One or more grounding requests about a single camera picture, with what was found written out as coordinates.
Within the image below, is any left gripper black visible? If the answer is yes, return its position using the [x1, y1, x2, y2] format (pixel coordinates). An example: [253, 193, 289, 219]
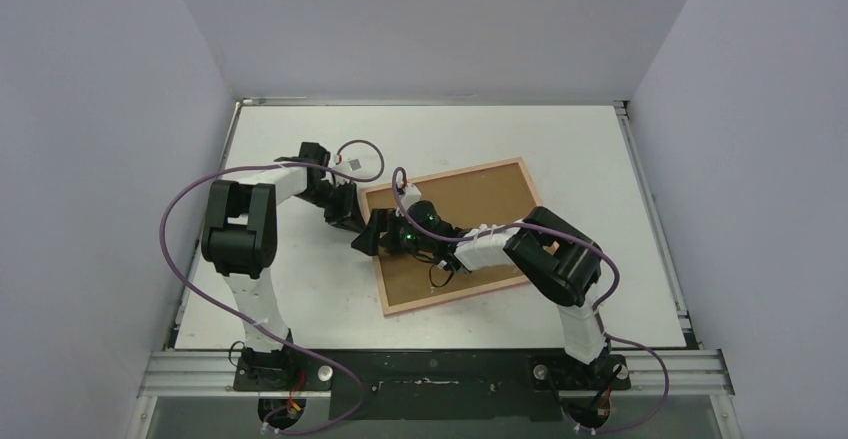
[297, 180, 367, 234]

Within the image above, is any brown frame backing board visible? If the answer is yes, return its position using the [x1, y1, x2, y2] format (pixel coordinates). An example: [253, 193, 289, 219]
[365, 164, 537, 308]

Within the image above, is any light wooden picture frame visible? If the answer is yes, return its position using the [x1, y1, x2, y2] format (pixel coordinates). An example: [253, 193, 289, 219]
[357, 156, 545, 318]

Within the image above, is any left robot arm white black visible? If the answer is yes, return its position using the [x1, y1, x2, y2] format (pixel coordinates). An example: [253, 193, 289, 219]
[201, 142, 365, 390]

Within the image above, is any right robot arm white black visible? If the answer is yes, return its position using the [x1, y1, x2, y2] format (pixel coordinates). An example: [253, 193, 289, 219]
[351, 200, 607, 388]

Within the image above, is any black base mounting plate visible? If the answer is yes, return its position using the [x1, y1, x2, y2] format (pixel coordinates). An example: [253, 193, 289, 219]
[232, 349, 631, 430]

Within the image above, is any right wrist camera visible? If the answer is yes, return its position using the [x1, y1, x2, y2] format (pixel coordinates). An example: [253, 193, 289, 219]
[398, 184, 422, 208]

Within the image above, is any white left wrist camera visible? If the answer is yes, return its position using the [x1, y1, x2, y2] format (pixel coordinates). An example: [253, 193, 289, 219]
[333, 158, 363, 176]

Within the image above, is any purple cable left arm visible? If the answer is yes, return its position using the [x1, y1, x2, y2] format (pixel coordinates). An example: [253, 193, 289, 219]
[158, 139, 387, 437]

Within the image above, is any aluminium rail front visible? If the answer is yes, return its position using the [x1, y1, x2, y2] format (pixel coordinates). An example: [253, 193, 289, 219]
[140, 349, 734, 398]

